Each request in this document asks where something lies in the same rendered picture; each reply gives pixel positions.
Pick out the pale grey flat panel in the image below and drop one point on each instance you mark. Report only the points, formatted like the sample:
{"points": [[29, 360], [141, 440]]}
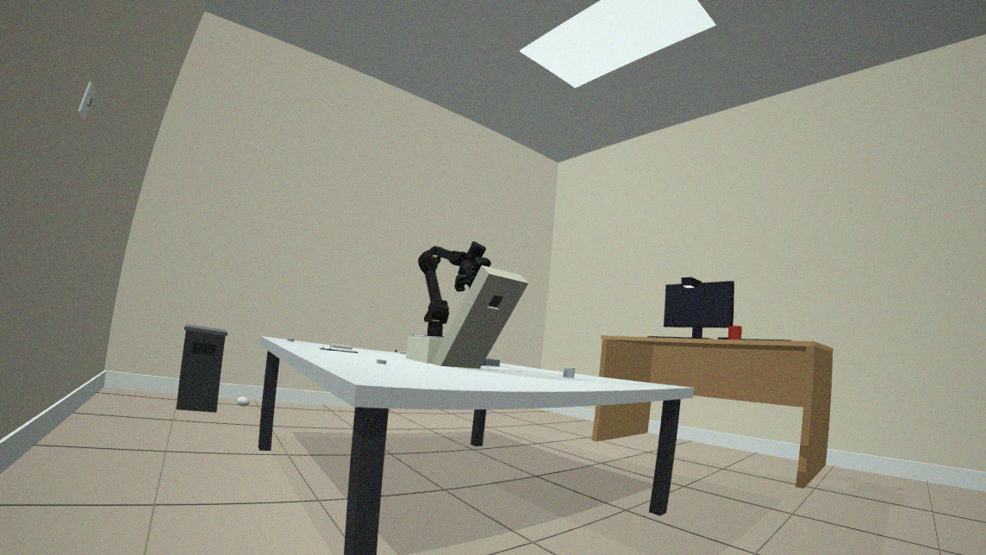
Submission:
{"points": [[482, 316]]}

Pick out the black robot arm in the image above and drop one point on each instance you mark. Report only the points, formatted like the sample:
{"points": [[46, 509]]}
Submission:
{"points": [[438, 310]]}

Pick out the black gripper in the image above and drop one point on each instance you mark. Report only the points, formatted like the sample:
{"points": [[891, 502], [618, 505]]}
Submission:
{"points": [[461, 280]]}

